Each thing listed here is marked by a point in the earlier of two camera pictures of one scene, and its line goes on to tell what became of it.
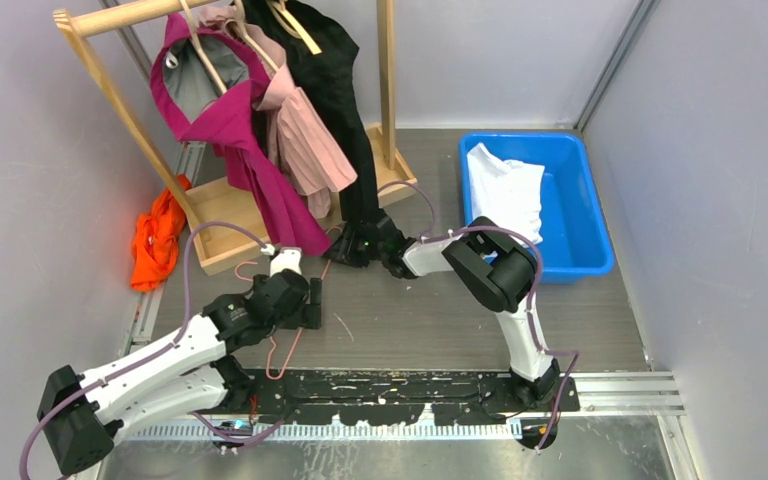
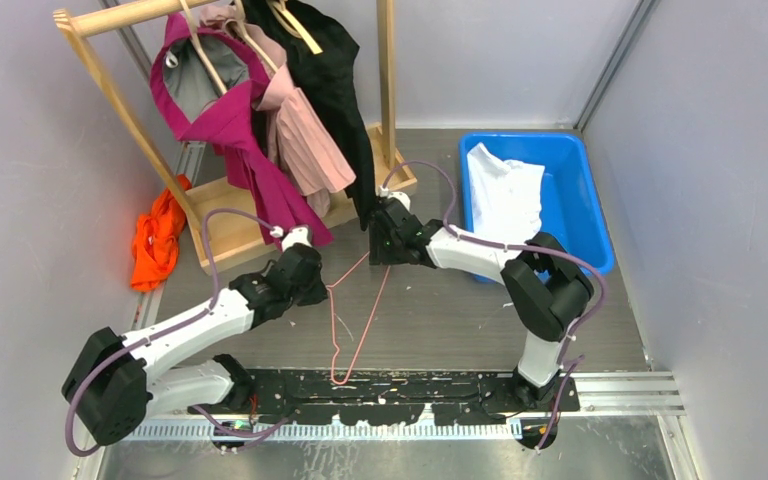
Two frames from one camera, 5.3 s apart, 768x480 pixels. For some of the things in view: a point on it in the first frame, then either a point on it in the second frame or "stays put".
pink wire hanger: x=236 y=271 -> x=330 y=287
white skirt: x=507 y=195 stays put
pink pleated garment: x=312 y=147 stays put
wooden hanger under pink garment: x=241 y=27 stays put
